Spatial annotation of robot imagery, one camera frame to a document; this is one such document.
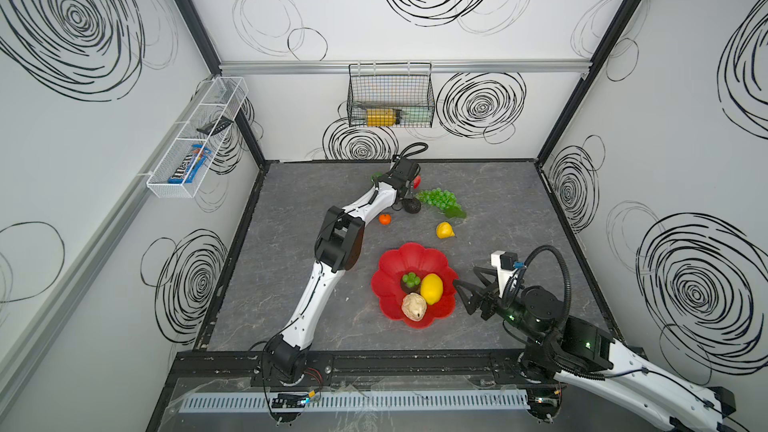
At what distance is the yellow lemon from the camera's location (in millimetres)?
828

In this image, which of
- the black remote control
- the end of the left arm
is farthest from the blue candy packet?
the end of the left arm

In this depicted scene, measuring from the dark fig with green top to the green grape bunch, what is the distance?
282 millimetres

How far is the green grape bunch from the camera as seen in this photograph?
3.41 feet

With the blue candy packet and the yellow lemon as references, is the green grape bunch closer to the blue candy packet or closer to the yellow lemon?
the yellow lemon

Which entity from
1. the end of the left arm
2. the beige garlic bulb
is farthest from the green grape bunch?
the beige garlic bulb

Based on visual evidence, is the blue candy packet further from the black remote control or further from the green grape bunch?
the green grape bunch

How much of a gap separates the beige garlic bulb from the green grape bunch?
1.07 feet

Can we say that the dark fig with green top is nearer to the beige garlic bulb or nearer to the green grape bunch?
the beige garlic bulb
